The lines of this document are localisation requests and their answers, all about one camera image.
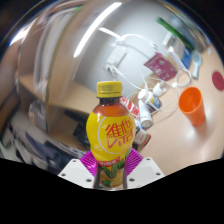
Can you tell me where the white bottle blue label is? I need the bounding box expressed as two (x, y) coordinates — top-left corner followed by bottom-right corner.
(137, 88), (163, 113)

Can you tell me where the magenta foil pouch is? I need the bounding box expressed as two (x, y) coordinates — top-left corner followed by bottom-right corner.
(143, 52), (179, 82)

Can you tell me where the orange plastic cup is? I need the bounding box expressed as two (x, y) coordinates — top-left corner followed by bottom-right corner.
(178, 86), (206, 127)

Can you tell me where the light blue hand mirror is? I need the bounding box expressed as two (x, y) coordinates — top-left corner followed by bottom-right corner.
(190, 49), (203, 80)

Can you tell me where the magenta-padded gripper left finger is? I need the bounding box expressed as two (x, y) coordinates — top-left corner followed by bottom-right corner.
(57, 149), (100, 190)

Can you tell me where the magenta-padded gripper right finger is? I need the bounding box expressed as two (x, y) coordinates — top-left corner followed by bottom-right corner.
(123, 148), (166, 189)

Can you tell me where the dark bottle green cap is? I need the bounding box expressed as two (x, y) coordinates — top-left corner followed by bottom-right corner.
(133, 128), (152, 148)

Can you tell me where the flat round red coaster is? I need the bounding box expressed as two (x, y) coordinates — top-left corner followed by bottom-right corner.
(211, 70), (224, 91)

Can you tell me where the white wall power outlet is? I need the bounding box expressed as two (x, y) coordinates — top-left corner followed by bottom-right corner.
(105, 46), (129, 71)

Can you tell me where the tall green box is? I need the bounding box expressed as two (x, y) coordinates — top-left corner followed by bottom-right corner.
(156, 17), (191, 43)

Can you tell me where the yellow labelled tea drink bottle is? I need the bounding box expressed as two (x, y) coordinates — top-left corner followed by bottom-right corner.
(85, 80), (137, 190)

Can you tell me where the under-shelf light strip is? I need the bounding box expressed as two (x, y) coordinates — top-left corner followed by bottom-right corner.
(73, 1), (123, 58)

